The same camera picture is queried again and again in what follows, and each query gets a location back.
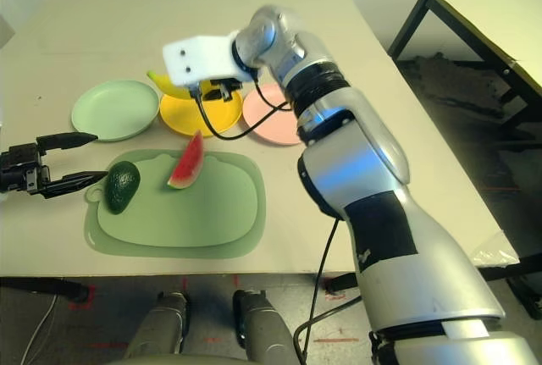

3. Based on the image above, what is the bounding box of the clear plastic bag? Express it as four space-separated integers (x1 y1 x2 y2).
470 231 521 268

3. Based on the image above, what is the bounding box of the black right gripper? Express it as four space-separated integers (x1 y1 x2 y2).
198 79 244 103

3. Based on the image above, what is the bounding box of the green silicone cutting board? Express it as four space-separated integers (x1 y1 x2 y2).
83 148 267 259

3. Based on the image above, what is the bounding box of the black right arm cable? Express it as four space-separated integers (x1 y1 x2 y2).
190 75 365 365

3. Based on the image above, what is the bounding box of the grey robot left leg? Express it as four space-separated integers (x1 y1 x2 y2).
124 291 190 357

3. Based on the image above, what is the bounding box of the long black table foot bar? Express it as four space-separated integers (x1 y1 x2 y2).
478 254 542 322

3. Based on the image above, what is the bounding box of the pink round plate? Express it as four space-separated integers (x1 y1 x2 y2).
241 83 304 147

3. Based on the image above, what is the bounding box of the yellow round plate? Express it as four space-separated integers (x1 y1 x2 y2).
158 80 245 138

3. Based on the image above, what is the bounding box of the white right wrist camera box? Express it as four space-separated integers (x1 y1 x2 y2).
162 34 243 88

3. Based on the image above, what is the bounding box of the grey robot leg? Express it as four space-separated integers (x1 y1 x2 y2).
124 291 190 357
232 290 304 365

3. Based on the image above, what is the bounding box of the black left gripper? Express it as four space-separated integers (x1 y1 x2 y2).
0 131 108 201

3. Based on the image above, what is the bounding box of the dark green toy avocado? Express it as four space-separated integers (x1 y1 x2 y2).
103 160 141 215

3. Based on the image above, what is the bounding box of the yellow toy banana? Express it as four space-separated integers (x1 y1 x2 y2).
146 69 191 98

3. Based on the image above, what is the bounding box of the red toy watermelon slice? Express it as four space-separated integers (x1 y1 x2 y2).
166 130 205 191

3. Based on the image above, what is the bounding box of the grey robot right leg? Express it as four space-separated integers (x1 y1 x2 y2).
232 290 304 365

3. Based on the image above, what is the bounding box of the side table with black legs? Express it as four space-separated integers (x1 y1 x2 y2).
387 0 542 141

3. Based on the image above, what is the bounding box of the white floor cable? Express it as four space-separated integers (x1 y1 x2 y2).
19 292 58 365

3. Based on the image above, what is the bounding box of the grey robot torso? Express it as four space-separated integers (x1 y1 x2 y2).
108 351 255 365

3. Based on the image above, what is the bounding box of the mint green round plate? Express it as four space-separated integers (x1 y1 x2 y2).
70 80 161 143

